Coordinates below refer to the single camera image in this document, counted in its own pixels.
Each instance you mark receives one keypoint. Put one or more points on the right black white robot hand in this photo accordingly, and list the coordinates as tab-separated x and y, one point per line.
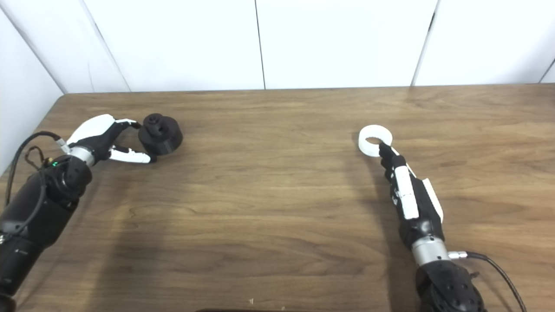
422	216

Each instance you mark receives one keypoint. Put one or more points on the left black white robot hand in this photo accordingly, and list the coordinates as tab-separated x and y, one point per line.
97	128

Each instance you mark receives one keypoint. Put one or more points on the round black plastic part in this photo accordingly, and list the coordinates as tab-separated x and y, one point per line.
167	138

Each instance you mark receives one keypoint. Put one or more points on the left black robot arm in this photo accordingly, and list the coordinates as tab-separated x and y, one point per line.
39	212

